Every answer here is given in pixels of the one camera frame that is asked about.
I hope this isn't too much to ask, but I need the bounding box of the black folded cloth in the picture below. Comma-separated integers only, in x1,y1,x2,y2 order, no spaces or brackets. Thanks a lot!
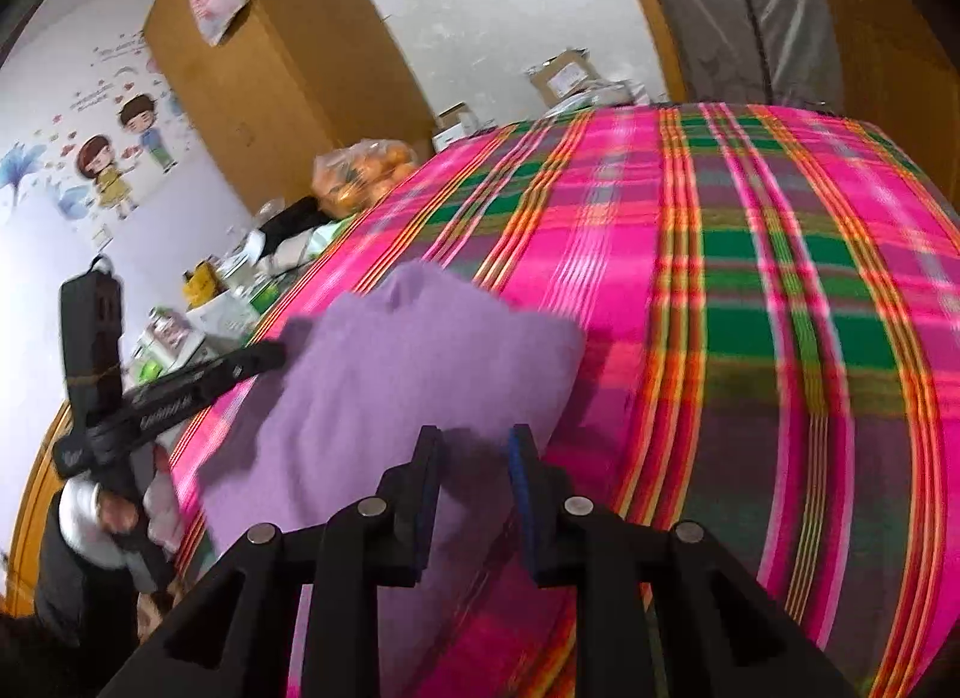
259,194,334,258

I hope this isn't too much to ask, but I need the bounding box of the left forearm black sleeve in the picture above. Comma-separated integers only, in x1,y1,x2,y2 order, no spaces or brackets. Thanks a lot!
34,492,140,696

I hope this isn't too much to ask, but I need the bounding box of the purple knit sweater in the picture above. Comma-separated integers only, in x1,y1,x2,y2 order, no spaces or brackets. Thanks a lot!
199,261,584,696

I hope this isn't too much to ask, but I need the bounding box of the wooden wardrobe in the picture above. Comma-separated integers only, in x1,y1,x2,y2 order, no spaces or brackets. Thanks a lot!
143,0,434,212

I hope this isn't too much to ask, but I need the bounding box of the left hand white glove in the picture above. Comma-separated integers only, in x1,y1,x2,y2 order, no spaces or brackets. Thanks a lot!
57,444,184,570

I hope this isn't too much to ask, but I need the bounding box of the pink plaid bed cover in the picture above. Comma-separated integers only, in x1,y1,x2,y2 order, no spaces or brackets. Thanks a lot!
172,104,958,696

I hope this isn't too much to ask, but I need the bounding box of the cartoon couple wall sticker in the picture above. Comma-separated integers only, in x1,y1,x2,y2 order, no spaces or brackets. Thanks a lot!
75,92,178,221

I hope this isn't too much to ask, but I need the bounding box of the bag of oranges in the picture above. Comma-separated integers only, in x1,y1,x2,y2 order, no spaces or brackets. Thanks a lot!
311,139,418,219

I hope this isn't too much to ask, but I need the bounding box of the plastic covered doorway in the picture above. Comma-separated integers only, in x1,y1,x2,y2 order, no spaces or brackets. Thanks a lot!
659,0,844,113

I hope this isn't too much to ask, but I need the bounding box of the cardboard box with label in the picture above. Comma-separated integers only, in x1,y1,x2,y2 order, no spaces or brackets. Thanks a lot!
526,49,601,107

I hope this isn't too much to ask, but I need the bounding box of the white carton box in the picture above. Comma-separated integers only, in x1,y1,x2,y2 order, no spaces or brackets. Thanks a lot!
431,102,482,152

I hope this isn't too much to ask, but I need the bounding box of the yellow shopping bag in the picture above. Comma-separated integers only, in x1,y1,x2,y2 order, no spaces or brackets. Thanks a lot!
182,260,224,310

